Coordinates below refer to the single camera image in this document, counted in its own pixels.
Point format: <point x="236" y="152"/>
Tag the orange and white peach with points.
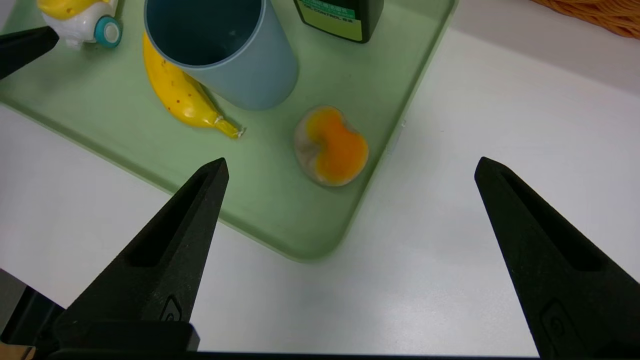
<point x="332" y="147"/>

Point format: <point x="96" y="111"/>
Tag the yellow duck toy car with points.
<point x="80" y="20"/>

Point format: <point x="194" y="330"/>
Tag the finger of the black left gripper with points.
<point x="22" y="47"/>

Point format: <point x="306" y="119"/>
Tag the yellow banana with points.
<point x="180" y="97"/>

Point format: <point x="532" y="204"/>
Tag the orange wicker basket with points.
<point x="600" y="15"/>

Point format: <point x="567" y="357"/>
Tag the light green plastic tray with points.
<point x="280" y="210"/>

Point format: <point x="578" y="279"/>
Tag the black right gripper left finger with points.
<point x="160" y="270"/>

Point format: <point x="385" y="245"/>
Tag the blue plastic cup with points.
<point x="250" y="70"/>

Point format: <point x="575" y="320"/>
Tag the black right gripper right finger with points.
<point x="565" y="280"/>

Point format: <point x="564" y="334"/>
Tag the black pump bottle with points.
<point x="340" y="17"/>

